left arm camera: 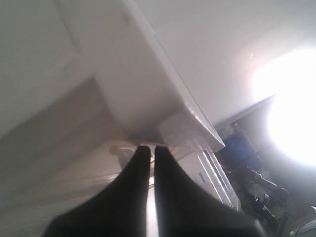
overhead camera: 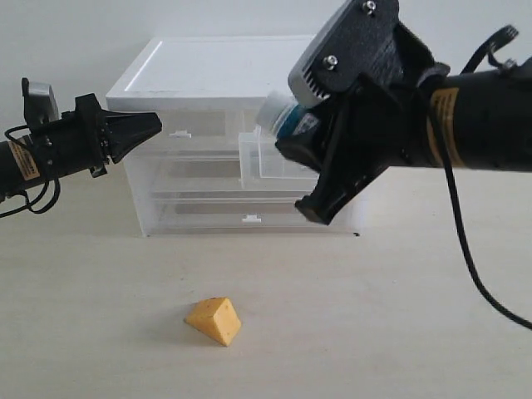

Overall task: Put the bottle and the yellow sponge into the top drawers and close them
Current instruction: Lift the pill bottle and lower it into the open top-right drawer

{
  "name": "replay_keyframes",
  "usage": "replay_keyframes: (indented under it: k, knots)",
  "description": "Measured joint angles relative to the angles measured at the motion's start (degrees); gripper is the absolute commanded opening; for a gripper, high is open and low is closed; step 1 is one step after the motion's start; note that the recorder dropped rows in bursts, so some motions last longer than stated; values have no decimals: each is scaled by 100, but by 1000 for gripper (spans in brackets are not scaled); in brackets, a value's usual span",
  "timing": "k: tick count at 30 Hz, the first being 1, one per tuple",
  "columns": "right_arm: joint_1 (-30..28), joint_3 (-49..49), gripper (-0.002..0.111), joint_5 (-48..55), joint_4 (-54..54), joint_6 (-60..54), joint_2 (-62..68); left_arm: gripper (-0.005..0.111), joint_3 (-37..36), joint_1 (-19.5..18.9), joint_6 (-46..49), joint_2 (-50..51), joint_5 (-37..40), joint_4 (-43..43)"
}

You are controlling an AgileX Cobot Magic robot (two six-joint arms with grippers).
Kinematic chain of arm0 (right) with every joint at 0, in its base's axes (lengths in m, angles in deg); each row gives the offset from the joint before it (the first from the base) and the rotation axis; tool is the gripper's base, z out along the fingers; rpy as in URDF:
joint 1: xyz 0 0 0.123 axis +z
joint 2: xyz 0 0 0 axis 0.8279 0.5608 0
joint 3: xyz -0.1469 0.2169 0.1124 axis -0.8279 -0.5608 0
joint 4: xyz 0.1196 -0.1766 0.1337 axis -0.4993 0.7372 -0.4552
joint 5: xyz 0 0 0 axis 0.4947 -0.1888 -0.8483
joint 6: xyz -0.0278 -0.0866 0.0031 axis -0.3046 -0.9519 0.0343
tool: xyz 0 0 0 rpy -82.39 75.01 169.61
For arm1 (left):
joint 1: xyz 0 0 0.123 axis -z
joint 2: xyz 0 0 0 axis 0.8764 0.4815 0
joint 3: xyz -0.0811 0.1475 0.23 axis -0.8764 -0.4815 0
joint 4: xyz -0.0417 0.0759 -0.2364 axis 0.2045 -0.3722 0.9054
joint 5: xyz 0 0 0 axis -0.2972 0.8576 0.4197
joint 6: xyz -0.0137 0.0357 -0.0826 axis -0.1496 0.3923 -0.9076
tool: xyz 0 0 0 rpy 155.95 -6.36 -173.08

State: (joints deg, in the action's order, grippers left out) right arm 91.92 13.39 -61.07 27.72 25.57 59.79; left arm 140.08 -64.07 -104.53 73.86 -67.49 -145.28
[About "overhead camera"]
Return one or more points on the middle wide clear drawer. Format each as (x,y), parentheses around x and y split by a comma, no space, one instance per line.
(196,171)

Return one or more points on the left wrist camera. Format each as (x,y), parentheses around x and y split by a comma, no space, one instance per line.
(39,103)

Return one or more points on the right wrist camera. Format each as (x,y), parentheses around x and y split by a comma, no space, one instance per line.
(360,38)

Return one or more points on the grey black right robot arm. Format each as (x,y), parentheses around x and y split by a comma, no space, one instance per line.
(478,121)

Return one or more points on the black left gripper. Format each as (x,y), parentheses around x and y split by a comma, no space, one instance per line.
(74,142)

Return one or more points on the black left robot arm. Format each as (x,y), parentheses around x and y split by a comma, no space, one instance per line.
(20,167)

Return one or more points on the white bottle teal label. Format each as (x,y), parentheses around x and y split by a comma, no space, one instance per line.
(282,116)

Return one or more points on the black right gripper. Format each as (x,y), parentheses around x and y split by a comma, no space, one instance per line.
(375,122)

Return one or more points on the yellow cheese wedge toy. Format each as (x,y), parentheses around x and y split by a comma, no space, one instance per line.
(216,318)

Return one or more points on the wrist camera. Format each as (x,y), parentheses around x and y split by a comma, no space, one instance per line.
(360,38)
(39,103)

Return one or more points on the wide clear drawer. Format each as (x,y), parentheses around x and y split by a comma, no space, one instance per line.
(196,171)
(206,212)

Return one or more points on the white plastic drawer cabinet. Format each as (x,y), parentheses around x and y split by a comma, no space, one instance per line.
(201,74)

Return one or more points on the bottom wide clear drawer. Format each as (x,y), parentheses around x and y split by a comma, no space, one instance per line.
(206,212)

